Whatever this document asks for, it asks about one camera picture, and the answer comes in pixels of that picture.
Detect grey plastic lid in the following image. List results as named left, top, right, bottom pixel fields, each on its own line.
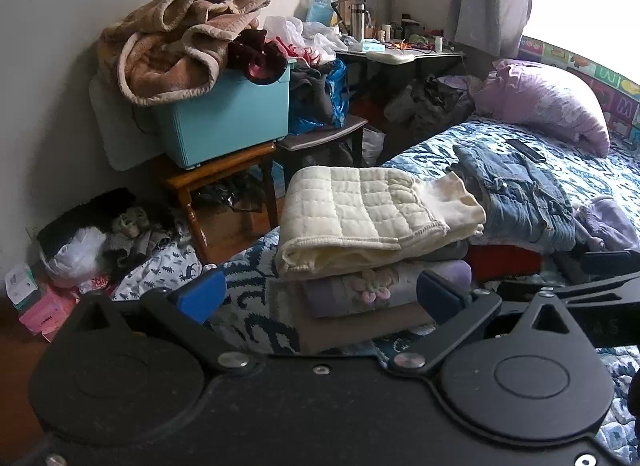
left=88, top=72, right=162, bottom=173

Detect folded blue denim jeans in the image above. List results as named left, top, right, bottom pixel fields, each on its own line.
left=452, top=143, right=579, bottom=255

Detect black remote control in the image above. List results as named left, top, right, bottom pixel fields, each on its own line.
left=505, top=138, right=549, bottom=163

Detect dark wooden chair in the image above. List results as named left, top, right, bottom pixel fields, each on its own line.
left=274, top=114, right=371, bottom=184

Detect brown fleece blanket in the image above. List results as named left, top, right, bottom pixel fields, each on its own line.
left=96, top=0, right=272, bottom=107

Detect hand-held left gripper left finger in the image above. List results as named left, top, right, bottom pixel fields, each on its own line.
left=65, top=268, right=256, bottom=373

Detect lavender floral folded garment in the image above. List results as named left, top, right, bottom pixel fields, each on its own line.
left=299, top=260, right=473, bottom=320

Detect dark grey clothes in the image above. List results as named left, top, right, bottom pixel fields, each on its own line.
left=289, top=62, right=337, bottom=120

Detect pink packet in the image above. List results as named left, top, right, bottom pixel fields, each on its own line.
left=19, top=285, right=82, bottom=343

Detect dark red garment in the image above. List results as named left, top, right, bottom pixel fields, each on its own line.
left=226, top=28, right=292, bottom=87

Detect brown cardboard box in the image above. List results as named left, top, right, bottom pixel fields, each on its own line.
left=336, top=0, right=369, bottom=22

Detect taupe folded garment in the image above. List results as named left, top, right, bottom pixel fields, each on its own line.
left=294, top=302, right=437, bottom=355

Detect purple sweatpants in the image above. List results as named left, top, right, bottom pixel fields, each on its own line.
left=574, top=195, right=640, bottom=253

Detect white paper packet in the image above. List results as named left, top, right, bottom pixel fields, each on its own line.
left=4, top=262, right=39, bottom=313

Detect blue plastic bag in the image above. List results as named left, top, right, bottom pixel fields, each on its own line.
left=286, top=58, right=350, bottom=137

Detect white folding table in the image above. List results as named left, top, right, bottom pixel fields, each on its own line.
left=334, top=43, right=469, bottom=99

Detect light blue packet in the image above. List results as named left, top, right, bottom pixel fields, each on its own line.
left=304, top=0, right=339, bottom=27

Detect grey knit socks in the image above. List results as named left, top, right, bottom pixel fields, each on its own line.
left=109, top=207, right=152, bottom=237

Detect teal plastic storage bin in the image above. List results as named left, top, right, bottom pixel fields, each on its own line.
left=149, top=58, right=292, bottom=170

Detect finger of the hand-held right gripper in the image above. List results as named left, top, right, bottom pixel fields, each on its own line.
left=552, top=273, right=640, bottom=309
left=582, top=250, right=640, bottom=277

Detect white deer print cloth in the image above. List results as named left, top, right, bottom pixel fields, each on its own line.
left=111, top=240, right=204, bottom=303

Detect white stuffed plastic bag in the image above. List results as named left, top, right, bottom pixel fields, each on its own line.
left=41, top=227, right=109, bottom=287

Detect dark clothes pile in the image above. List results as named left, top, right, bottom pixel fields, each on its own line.
left=384, top=74, right=477, bottom=127

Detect colourful alphabet play mat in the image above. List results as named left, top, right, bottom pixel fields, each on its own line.
left=517, top=36, right=640, bottom=143

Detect wooden stool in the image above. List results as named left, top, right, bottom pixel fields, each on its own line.
left=159, top=141, right=281, bottom=265

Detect cream quilted pants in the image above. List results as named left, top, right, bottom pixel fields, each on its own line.
left=275, top=165, right=487, bottom=281

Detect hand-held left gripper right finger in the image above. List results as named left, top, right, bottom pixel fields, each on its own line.
left=387, top=270, right=576, bottom=377

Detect steel thermos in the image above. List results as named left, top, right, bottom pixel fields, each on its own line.
left=349, top=2, right=369, bottom=42

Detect red folded garment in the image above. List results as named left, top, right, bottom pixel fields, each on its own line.
left=466, top=242, right=545, bottom=283

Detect purple pillow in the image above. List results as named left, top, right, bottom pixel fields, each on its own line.
left=471, top=58, right=612, bottom=157

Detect blue patterned bed quilt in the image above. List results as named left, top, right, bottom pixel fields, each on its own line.
left=215, top=113, right=640, bottom=466

